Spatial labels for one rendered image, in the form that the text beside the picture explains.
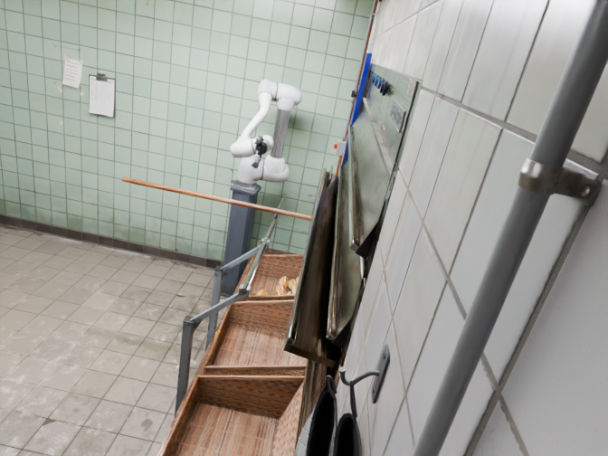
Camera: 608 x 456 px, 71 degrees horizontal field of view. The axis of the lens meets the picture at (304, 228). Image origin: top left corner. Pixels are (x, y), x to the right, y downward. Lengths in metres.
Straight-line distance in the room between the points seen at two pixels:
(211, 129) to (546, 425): 3.66
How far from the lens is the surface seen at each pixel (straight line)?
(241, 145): 2.87
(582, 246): 0.27
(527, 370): 0.30
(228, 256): 3.68
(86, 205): 4.52
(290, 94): 3.26
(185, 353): 2.06
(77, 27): 4.21
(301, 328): 1.22
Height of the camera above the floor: 2.12
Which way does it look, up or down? 23 degrees down
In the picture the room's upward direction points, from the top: 11 degrees clockwise
